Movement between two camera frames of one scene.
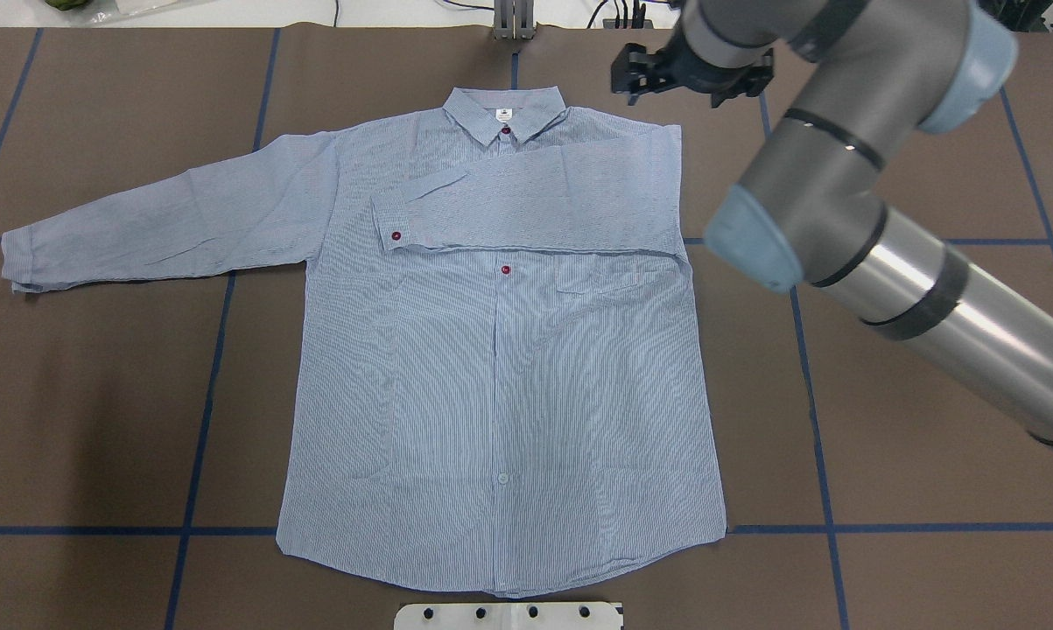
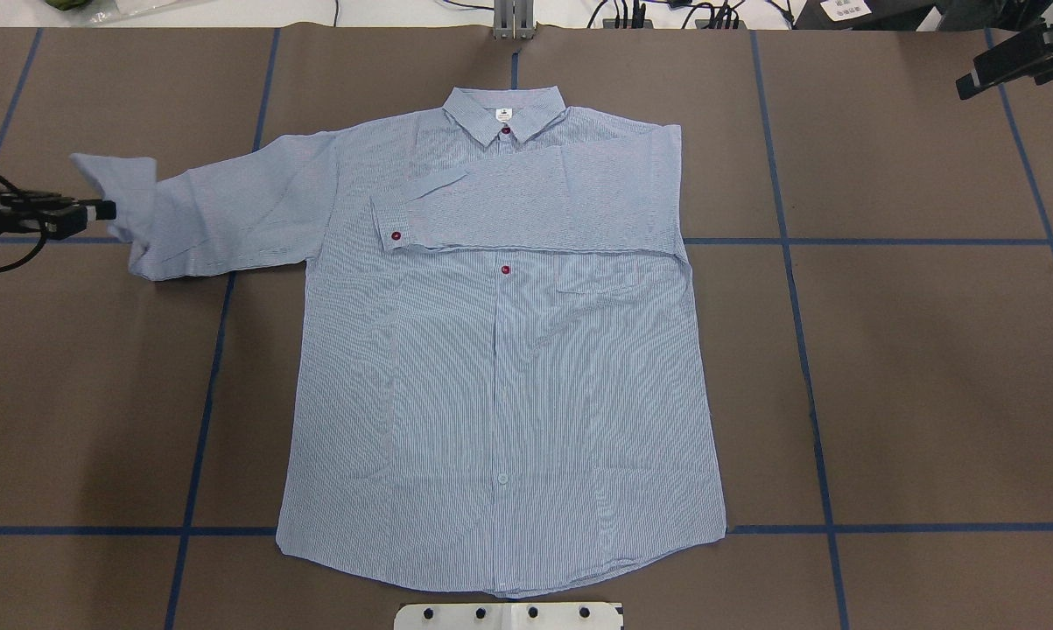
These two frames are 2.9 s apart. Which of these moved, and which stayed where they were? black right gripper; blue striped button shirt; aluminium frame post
Moved: black right gripper
Stayed: blue striped button shirt; aluminium frame post
